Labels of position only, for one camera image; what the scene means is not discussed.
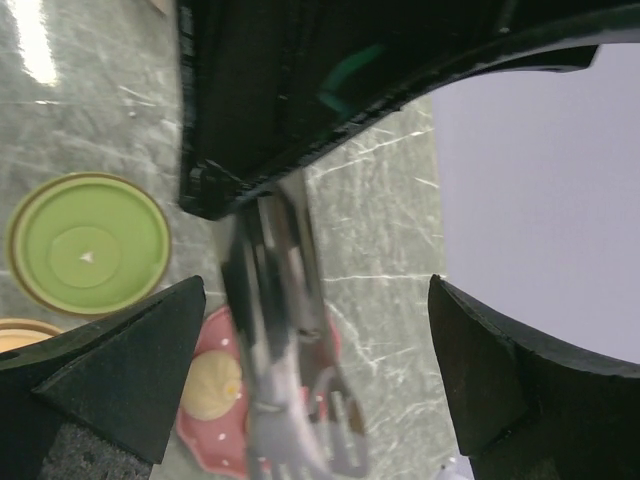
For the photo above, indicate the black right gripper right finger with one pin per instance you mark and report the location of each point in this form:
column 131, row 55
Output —
column 526, row 405

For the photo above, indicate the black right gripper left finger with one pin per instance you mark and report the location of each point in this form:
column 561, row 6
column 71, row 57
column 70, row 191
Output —
column 100, row 401

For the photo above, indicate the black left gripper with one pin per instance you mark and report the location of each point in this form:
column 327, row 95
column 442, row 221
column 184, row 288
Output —
column 271, row 86

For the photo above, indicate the steamed white bun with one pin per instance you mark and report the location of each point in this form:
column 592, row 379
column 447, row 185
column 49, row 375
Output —
column 212, row 386

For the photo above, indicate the steel food tongs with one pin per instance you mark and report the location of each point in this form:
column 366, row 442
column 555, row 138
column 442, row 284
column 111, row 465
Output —
column 304, row 420

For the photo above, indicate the beige round lid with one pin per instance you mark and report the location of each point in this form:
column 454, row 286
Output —
column 18, row 332

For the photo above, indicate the pink dotted plate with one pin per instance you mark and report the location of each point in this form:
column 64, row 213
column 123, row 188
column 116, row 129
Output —
column 218, row 445

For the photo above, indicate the green round lid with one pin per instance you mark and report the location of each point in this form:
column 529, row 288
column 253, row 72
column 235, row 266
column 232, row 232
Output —
column 87, row 244

